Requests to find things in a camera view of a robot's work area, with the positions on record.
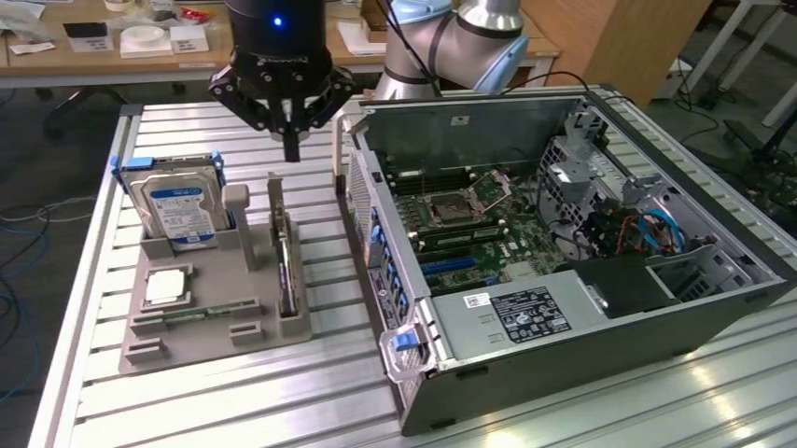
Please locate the wooden desk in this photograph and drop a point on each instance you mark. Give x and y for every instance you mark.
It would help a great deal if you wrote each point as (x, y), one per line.
(94, 65)

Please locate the white desk label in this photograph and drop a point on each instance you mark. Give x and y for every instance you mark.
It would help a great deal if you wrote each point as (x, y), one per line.
(198, 64)

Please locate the black floor stand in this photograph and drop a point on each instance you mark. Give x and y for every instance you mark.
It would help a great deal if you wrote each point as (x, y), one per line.
(760, 140)

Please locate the brown cardboard box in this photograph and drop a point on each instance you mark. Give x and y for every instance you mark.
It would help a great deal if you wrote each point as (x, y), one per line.
(377, 16)

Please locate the hard disk with blue bracket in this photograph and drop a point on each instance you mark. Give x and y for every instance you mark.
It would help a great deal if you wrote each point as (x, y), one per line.
(178, 210)

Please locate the thin metal locking lever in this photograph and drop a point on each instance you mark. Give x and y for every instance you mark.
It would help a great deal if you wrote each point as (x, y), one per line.
(425, 179)

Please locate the blue case latch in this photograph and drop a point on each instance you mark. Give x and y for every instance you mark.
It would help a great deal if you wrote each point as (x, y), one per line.
(405, 340)

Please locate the silver disk bay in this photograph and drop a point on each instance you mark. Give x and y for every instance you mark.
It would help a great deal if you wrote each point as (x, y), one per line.
(697, 275)

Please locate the open black PC case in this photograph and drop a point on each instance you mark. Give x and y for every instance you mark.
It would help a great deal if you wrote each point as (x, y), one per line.
(561, 373)

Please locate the white desk frame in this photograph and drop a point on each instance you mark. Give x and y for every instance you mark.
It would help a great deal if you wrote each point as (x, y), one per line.
(741, 37)

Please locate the silver CPU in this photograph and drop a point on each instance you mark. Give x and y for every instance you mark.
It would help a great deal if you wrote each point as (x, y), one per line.
(165, 287)

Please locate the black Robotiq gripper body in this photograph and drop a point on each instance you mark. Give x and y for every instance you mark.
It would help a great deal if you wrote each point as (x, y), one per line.
(277, 42)

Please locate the grey power supply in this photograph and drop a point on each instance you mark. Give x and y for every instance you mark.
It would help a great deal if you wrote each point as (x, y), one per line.
(473, 326)

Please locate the beige tape roll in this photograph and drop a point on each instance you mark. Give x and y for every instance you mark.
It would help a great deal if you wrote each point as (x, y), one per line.
(116, 4)

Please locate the open metal socket cover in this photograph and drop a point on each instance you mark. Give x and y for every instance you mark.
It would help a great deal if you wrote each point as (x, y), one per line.
(492, 186)

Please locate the white box with tape roll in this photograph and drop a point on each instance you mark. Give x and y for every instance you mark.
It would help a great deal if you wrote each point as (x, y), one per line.
(144, 42)

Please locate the stack of white papers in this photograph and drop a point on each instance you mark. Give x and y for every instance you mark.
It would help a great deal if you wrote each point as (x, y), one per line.
(361, 42)

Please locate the red packet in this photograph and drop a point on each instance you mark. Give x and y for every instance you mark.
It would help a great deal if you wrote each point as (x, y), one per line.
(194, 15)

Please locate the CPU socket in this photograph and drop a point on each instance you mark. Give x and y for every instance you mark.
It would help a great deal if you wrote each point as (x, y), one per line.
(449, 210)

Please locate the green motherboard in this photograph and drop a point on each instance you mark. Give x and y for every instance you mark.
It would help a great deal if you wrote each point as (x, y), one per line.
(510, 242)

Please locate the white paper tag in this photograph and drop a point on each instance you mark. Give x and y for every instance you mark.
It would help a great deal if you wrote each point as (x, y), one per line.
(31, 47)

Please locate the grey parts rack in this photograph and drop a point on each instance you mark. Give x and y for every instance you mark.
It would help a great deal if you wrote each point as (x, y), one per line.
(206, 336)

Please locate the green graphics card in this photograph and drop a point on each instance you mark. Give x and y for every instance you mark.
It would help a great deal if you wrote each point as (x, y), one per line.
(285, 261)

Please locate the black chair base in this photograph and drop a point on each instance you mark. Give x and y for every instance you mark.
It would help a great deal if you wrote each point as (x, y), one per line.
(68, 105)

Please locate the wooden cabinet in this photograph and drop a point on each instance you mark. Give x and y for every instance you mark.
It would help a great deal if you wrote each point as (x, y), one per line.
(622, 46)

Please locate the green RAM stick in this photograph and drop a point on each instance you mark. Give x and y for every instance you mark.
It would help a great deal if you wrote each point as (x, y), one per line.
(187, 316)

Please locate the white box with black top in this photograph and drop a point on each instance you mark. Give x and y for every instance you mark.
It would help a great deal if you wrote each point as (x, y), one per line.
(88, 37)

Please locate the silver perforated drive cage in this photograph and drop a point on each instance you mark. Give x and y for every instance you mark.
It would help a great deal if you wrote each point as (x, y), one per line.
(573, 186)

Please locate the blue expansion slot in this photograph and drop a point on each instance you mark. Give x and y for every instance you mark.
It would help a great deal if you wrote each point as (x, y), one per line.
(452, 266)

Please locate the plain white box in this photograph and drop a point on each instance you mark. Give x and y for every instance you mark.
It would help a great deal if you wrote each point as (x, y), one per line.
(189, 39)

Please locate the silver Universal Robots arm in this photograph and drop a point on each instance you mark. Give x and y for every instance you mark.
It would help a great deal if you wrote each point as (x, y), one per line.
(424, 42)

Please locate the clear plastic bag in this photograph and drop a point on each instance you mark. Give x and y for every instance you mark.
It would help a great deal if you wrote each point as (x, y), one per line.
(24, 28)

